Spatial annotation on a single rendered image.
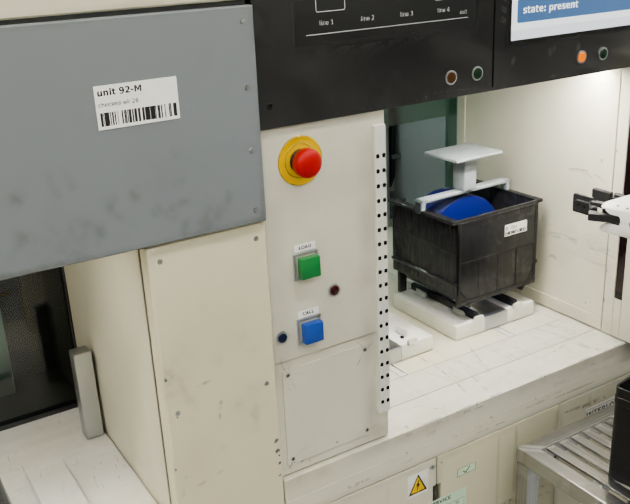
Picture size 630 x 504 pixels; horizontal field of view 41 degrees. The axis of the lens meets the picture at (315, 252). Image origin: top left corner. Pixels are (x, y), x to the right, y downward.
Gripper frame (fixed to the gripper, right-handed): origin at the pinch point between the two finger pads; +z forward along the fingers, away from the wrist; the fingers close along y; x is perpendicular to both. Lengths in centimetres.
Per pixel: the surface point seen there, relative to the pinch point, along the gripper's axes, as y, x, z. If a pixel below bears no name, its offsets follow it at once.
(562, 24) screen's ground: -7.4, 29.7, 2.0
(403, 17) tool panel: -38, 33, 2
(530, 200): 10.2, -7.5, 23.8
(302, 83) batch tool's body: -55, 26, 2
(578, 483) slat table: -14.6, -42.8, -13.4
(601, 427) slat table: 1.7, -42.8, -4.3
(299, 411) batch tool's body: -57, -22, 3
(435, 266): -10.5, -18.0, 28.4
